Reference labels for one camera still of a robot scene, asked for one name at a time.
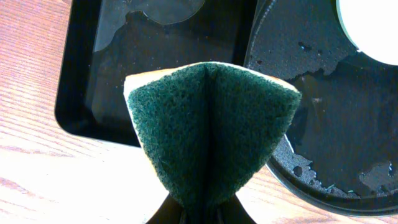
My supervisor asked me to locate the mint plate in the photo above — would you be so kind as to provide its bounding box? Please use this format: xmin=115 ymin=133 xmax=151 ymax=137
xmin=336 ymin=0 xmax=397 ymax=65

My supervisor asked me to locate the black round tray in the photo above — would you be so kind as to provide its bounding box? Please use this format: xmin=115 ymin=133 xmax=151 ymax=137
xmin=244 ymin=0 xmax=397 ymax=217

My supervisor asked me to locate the green yellow sponge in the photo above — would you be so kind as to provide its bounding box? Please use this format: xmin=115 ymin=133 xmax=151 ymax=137
xmin=124 ymin=62 xmax=302 ymax=218

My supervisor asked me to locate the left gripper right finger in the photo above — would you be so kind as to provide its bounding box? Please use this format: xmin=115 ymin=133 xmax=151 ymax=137
xmin=220 ymin=195 xmax=256 ymax=224

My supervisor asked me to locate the black rectangular tray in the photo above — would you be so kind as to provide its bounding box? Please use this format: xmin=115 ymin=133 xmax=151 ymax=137
xmin=55 ymin=0 xmax=261 ymax=146

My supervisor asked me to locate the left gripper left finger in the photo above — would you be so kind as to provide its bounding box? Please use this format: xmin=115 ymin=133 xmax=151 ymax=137
xmin=146 ymin=195 xmax=183 ymax=224

